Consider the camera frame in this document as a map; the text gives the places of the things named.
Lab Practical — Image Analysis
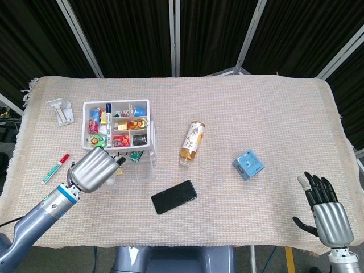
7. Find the black folding partition screen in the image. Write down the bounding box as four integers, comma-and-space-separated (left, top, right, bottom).
0, 0, 364, 148

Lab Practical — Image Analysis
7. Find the amber tea bottle floral label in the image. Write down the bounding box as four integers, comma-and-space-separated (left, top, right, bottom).
179, 121, 206, 167

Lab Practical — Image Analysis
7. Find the white compartment organizer box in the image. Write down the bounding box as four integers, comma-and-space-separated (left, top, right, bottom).
81, 98, 158, 174

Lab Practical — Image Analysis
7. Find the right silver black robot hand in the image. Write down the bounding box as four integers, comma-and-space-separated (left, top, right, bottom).
292, 171, 355, 247

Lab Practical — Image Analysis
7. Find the green circuit toy car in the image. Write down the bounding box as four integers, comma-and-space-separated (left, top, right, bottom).
128, 150, 144, 163

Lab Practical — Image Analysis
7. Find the blue capped whiteboard marker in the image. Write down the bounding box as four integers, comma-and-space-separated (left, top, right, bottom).
105, 102, 112, 148

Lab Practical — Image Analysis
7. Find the clear plastic drawer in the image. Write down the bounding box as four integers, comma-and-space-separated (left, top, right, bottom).
99, 149, 158, 190

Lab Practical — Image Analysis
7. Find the beige woven tablecloth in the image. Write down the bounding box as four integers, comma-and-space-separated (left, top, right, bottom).
0, 74, 364, 255

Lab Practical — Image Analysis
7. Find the red orange lion packet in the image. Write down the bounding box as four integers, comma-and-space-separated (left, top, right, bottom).
113, 135, 130, 147

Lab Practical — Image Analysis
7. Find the green lion packet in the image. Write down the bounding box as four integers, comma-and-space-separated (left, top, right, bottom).
89, 135, 106, 148

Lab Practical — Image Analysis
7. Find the black smartphone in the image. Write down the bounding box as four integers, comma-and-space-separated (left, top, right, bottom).
151, 179, 198, 216

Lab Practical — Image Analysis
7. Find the red capped green marker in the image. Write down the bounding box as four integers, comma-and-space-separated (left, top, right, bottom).
41, 153, 71, 185

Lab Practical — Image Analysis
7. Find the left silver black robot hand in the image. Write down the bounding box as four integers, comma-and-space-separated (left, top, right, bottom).
67, 147, 126, 194

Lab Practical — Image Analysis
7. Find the grey robot torso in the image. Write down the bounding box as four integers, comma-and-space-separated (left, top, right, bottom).
113, 246, 235, 273

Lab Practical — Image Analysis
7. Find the blue speaker carton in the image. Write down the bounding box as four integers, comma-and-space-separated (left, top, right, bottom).
232, 148, 265, 181

